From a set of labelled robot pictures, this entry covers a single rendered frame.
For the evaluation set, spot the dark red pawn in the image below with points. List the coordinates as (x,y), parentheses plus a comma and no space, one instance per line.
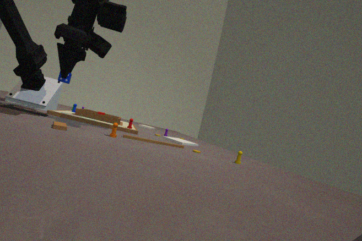
(130,124)

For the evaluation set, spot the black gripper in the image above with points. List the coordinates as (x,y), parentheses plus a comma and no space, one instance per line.
(75,39)

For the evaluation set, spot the yellow pawn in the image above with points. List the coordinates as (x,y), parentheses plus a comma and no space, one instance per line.
(238,158)

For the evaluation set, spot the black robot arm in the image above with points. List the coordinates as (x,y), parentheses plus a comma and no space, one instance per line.
(31,57)

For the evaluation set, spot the blue die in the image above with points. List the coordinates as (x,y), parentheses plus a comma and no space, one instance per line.
(65,80)

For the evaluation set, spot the orange pawn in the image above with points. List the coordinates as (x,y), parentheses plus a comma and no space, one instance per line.
(113,134)

